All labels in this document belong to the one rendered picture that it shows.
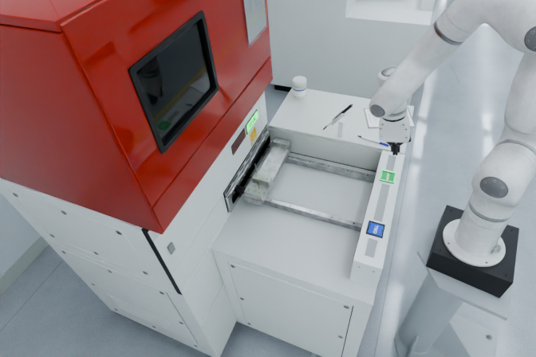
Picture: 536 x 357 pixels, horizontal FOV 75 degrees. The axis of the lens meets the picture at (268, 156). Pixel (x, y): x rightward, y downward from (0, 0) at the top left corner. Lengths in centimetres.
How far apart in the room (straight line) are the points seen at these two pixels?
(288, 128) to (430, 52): 80
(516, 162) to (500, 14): 37
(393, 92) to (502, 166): 34
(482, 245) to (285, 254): 66
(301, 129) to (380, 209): 53
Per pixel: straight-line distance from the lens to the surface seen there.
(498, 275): 138
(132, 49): 78
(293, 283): 139
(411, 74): 109
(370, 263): 123
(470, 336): 229
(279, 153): 165
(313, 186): 159
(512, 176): 107
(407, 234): 251
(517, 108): 104
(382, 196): 141
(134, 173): 85
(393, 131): 128
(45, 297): 270
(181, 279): 132
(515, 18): 92
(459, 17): 101
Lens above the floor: 202
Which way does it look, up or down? 44 degrees down
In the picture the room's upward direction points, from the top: 6 degrees counter-clockwise
